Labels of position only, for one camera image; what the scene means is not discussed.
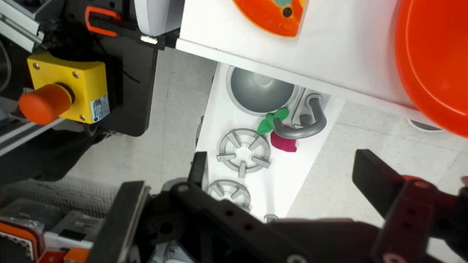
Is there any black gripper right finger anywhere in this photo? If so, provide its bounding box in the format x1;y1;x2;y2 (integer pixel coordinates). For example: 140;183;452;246
351;148;468;263

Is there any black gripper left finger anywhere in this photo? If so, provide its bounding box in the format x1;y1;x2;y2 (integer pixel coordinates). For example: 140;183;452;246
86;151;275;263

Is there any orange plate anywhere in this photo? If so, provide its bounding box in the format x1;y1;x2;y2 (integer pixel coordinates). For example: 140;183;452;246
393;0;468;139

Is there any grey toy burner grate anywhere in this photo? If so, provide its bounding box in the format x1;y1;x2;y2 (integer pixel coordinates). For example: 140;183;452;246
216;127;273;180
206;178;253;214

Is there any grey toy faucet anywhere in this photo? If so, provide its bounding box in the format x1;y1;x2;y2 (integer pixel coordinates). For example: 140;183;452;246
272;92;329;142

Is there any white toy stovetop board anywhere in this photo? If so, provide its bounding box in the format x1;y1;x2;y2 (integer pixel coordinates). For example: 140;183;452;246
194;62;345;221

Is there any grey toy sink bowl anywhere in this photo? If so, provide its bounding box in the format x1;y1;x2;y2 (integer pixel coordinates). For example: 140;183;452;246
225;66;297;116

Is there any yellow emergency stop red button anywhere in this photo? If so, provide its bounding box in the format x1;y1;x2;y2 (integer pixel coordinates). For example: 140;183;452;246
17;50;111;127

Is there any pizza slice toy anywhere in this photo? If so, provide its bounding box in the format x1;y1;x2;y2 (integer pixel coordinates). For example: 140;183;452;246
232;0;310;38

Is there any black clamp orange handle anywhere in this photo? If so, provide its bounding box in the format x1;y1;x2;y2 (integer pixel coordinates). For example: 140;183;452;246
83;5;180;50

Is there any aluminium extrusion rail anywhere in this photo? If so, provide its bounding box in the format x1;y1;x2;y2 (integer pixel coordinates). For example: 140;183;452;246
0;0;45;53

